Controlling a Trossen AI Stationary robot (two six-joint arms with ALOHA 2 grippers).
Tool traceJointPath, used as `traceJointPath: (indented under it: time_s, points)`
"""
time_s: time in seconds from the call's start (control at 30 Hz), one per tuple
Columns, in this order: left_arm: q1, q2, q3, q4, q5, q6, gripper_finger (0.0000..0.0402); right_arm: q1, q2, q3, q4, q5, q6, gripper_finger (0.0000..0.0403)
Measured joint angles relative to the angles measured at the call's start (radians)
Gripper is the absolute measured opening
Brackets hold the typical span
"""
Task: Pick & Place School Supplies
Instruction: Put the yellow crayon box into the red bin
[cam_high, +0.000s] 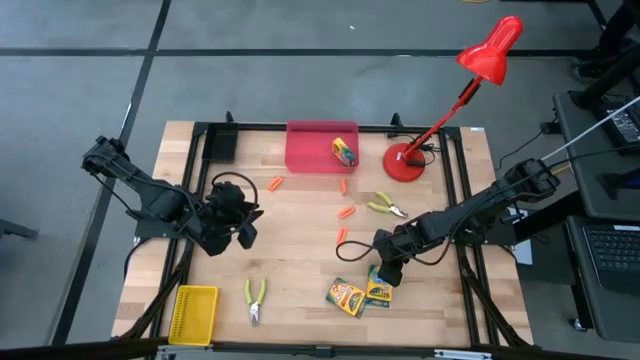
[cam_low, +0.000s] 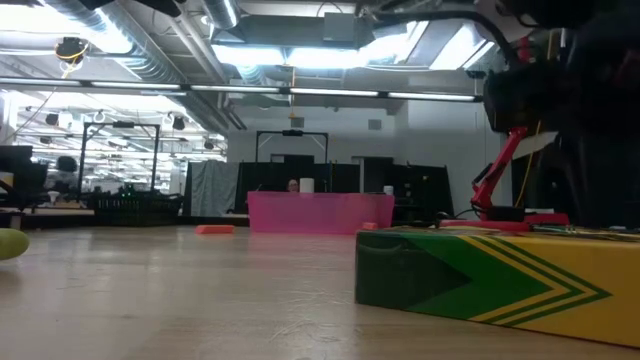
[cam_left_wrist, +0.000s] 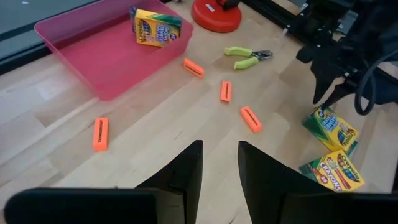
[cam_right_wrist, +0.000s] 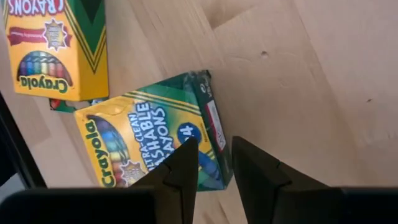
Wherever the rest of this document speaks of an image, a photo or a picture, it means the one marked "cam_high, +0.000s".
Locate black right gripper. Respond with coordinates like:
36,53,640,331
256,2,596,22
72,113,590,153
372,227,419,288

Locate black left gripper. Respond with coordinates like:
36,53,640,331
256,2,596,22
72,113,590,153
205,180,265,251

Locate yellow green crayon box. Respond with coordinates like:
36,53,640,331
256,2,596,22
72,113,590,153
365,263,395,309
325,277,368,320
331,137,358,168

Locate small black basket tray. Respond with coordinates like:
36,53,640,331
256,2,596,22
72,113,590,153
202,122,240,164

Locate pink translucent plastic bin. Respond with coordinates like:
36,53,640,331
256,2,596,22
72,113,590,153
284,119,361,175

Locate black aluminium crossbar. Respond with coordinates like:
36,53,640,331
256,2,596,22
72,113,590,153
0,337,640,360

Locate yellow plastic basket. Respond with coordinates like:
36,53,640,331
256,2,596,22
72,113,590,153
167,284,220,347

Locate red desk lamp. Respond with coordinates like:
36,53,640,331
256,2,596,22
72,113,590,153
382,14,525,184

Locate white paper sheet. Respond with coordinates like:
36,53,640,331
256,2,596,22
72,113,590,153
512,238,535,266

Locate black side table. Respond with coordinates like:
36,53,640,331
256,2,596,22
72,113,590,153
552,89,640,221

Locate black laptop table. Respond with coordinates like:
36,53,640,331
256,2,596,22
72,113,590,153
564,214,640,344

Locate black open laptop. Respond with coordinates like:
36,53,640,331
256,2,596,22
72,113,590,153
579,222,640,296

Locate dark chair base leg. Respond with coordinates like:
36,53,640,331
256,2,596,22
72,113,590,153
0,218,40,241

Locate black keyboard device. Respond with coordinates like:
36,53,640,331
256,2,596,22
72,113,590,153
597,97,640,156

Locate black slanted stand bar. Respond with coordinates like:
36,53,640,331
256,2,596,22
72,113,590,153
569,47,640,109

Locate person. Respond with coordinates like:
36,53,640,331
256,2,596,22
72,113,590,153
573,0,640,84

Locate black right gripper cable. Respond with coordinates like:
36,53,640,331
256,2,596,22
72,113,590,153
335,239,451,267

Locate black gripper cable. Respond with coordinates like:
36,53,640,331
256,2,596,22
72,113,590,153
210,171,260,236
335,239,451,267

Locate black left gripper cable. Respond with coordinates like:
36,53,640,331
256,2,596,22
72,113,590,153
210,171,260,236

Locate green handled pliers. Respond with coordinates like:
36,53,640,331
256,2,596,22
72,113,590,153
243,277,269,328
366,190,410,220

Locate black table frame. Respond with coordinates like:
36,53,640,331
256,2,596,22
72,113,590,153
117,119,534,351

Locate black lamp power cable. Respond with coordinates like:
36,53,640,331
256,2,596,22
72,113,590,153
387,130,437,167

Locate black floor power cable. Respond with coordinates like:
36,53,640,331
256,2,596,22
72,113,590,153
494,121,561,171

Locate white cable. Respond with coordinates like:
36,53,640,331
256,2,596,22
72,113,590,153
542,94,640,162

